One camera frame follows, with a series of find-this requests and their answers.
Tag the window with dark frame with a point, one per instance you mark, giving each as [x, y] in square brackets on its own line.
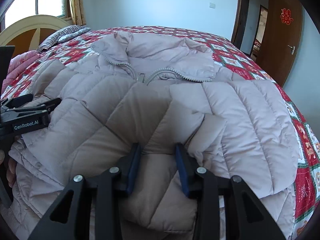
[20, 9]

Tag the cream and brown headboard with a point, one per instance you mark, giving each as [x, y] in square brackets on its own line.
[27, 34]

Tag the red double happiness sticker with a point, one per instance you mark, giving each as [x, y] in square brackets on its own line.
[285, 16]

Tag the silver door handle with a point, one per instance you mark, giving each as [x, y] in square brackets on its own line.
[292, 49]

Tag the brown wooden door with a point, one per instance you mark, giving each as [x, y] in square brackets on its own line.
[274, 56]

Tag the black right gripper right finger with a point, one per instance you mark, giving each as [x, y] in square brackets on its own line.
[186, 166]

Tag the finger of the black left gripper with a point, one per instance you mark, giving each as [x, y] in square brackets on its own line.
[48, 105]
[16, 102]

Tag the beige quilted down jacket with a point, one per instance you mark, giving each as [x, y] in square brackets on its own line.
[156, 90]

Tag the yellow right curtain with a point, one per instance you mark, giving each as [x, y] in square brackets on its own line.
[77, 12]

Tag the white wall switch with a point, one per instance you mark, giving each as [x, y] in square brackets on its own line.
[212, 5]

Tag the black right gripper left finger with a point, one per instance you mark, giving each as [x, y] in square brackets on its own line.
[129, 167]

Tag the pink folded blanket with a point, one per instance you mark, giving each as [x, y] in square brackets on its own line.
[18, 65]

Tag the grey striped pillow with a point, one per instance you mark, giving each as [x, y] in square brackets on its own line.
[62, 35]

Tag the person's left hand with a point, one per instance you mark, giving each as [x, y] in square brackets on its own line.
[11, 170]

